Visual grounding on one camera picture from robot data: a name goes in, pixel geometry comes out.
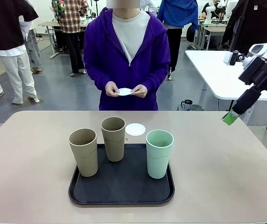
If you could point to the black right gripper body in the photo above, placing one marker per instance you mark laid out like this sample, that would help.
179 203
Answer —
257 72

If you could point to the tall mint green cup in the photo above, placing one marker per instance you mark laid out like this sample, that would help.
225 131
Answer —
158 163

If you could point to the white rounded table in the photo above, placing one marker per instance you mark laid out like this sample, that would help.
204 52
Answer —
208 70

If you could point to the tall brown cup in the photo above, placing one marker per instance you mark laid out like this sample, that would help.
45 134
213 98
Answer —
113 147
84 158

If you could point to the person in blue jacket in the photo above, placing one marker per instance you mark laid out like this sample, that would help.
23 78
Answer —
177 11

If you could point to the small white background robot arm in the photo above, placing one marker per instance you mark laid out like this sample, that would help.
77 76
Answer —
208 14

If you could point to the person's right hand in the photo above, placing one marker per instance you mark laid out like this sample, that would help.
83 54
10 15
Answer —
111 89

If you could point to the black plastic serving tray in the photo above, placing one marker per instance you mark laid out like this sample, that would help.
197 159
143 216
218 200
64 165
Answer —
124 186

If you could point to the white scalloped paper coaster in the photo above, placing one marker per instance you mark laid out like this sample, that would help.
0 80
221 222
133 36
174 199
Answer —
124 91
135 130

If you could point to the person's left forearm purple sleeve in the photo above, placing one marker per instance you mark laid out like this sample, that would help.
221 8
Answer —
158 78

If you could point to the person in purple hoodie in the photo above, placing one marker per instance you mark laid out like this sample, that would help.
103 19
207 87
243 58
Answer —
114 58

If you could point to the black coat on stand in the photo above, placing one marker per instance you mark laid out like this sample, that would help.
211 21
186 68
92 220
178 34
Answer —
248 23

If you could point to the wooden top desk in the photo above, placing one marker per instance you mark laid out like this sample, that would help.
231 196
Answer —
49 24

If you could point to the person in black top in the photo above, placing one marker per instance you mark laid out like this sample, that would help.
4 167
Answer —
5 23

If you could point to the person in plaid shirt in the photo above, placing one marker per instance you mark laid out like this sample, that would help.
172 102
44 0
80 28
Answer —
70 16

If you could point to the person in grey baggy trousers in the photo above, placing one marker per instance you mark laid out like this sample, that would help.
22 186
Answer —
34 51

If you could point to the white desk with equipment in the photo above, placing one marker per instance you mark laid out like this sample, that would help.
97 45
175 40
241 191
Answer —
214 29

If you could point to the person's right forearm purple sleeve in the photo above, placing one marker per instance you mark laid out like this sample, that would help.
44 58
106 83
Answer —
96 78

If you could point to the person's left hand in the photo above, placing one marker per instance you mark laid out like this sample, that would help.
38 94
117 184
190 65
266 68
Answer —
140 91

